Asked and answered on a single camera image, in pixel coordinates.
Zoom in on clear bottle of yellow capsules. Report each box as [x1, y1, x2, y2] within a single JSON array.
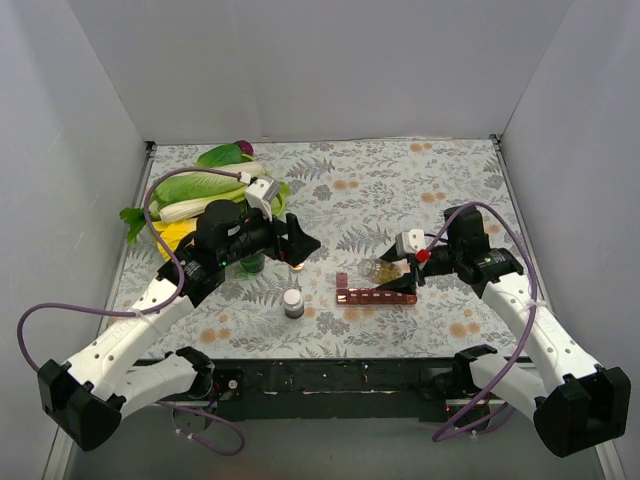
[[358, 259, 403, 284]]

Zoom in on red weekly pill organizer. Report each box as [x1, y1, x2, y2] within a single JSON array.
[[335, 272, 417, 306]]

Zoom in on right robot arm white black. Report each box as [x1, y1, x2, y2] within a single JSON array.
[[379, 202, 631, 458]]

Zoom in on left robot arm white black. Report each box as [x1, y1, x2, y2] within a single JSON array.
[[37, 201, 321, 451]]

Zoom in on green glass bottle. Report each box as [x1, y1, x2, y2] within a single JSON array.
[[240, 253, 265, 274]]

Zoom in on green plastic tray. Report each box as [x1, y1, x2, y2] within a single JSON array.
[[142, 167, 291, 271]]

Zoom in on white vitamin pill bottle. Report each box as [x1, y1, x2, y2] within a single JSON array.
[[282, 289, 304, 319]]

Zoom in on large napa cabbage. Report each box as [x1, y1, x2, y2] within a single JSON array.
[[151, 172, 246, 207]]

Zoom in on floral table mat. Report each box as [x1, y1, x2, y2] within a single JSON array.
[[144, 138, 522, 360]]

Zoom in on yellow napa cabbage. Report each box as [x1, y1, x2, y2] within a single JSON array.
[[153, 218, 197, 251]]

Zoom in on dark green leaf vegetable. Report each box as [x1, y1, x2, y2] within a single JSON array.
[[196, 143, 253, 168]]

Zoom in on purple onion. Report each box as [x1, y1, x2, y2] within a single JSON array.
[[235, 140, 254, 156]]

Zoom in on green leafy herb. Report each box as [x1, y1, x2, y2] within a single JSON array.
[[119, 207, 151, 245]]

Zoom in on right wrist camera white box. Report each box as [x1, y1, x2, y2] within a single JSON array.
[[395, 229, 427, 258]]

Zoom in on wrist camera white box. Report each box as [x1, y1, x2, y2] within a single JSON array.
[[395, 229, 427, 258], [245, 178, 281, 221]]

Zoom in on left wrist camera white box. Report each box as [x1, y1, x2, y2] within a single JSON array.
[[245, 178, 281, 221]]

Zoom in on black base frame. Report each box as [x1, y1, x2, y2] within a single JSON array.
[[64, 349, 601, 426]]

